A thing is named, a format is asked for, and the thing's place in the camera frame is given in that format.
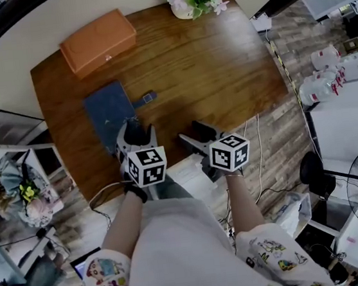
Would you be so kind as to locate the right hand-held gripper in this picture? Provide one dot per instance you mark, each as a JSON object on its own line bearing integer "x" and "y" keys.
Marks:
{"x": 229, "y": 155}

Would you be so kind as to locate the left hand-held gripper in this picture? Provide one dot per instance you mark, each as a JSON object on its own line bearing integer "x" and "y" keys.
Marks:
{"x": 148, "y": 167}

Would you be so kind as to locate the blue notebook with strap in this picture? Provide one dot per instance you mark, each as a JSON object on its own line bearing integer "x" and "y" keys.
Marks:
{"x": 108, "y": 109}

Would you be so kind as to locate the person's right forearm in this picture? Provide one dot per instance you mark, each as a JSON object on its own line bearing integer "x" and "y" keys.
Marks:
{"x": 245, "y": 205}

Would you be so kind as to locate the person's left forearm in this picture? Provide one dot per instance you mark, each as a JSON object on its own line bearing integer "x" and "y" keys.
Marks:
{"x": 121, "y": 227}

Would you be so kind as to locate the black wrist watch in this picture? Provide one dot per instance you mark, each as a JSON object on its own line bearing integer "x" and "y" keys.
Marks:
{"x": 136, "y": 193}

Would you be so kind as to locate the person's blue jeans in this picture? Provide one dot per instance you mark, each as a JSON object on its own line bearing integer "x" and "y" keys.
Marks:
{"x": 171, "y": 188}

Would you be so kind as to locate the white chair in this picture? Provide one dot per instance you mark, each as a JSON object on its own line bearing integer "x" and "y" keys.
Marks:
{"x": 42, "y": 152}

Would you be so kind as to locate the orange wooden box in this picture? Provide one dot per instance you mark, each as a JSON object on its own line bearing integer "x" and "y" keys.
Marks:
{"x": 98, "y": 42}

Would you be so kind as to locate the clear plastic storage bin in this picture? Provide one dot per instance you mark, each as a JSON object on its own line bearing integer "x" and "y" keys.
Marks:
{"x": 296, "y": 215}

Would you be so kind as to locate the person's grey top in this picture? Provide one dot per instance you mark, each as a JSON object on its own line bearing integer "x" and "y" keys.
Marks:
{"x": 180, "y": 262}

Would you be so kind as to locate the clear water jug red label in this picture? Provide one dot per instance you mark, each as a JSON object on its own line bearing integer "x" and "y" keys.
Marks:
{"x": 318, "y": 89}
{"x": 325, "y": 56}

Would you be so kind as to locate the white power adapter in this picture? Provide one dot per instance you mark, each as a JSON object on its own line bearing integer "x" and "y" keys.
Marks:
{"x": 261, "y": 23}

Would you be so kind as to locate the laptop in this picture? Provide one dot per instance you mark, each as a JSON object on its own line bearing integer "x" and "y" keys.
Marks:
{"x": 84, "y": 265}

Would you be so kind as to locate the wrapped flower bouquet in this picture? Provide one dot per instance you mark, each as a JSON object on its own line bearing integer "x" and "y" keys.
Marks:
{"x": 9, "y": 186}

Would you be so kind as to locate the person's cartoon print shirt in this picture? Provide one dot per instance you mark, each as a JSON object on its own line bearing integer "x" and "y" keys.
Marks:
{"x": 108, "y": 277}

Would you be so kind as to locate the white appliance box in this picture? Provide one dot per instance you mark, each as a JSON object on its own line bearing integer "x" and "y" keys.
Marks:
{"x": 357, "y": 67}

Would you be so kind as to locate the cream partition with black rail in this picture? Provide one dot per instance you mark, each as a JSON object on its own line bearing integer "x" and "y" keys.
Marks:
{"x": 53, "y": 18}

